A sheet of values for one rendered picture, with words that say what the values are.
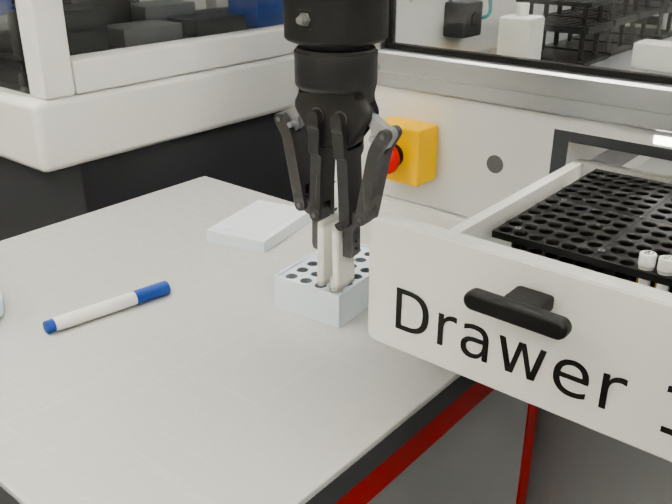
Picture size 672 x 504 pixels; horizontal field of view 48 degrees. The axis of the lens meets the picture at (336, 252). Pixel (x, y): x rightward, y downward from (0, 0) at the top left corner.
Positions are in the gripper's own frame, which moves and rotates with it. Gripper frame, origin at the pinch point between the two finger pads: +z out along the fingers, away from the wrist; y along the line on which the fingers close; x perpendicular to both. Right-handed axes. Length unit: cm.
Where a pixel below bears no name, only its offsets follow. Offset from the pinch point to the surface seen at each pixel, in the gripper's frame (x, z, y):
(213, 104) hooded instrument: -38, -1, 52
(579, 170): -24.2, -5.0, -16.0
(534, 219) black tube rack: -4.2, -6.2, -18.4
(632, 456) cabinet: -22.7, 28.2, -27.3
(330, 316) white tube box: 1.5, 6.6, -0.3
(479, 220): -2.6, -5.7, -13.9
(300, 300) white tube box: 1.5, 5.9, 3.5
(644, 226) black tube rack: -7.8, -6.3, -26.8
